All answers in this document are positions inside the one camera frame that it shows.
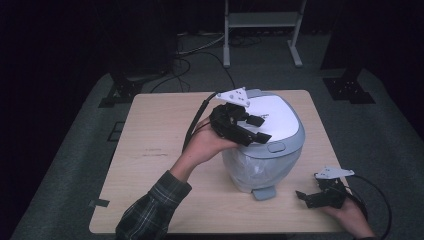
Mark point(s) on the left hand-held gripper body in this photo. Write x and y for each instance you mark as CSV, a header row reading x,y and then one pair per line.
x,y
226,123

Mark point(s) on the white metal stand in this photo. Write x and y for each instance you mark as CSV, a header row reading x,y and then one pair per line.
x,y
261,19

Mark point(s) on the floor socket cover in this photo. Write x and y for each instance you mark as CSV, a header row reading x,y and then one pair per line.
x,y
115,131

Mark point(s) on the clear plastic bin liner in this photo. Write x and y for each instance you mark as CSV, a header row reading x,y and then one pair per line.
x,y
260,166

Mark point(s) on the person's right hand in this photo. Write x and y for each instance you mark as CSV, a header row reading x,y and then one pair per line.
x,y
351,218

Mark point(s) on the person's left hand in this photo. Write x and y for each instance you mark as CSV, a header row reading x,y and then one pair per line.
x,y
205,143

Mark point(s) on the black metal stand base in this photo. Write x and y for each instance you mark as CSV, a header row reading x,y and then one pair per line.
x,y
348,90
123,90

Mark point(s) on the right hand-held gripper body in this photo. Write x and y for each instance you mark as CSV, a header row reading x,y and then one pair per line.
x,y
333,195

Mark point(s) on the grey tape strip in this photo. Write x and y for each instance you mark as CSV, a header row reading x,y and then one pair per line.
x,y
99,202

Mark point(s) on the grey pedal trash can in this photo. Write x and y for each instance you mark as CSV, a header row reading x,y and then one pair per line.
x,y
283,116

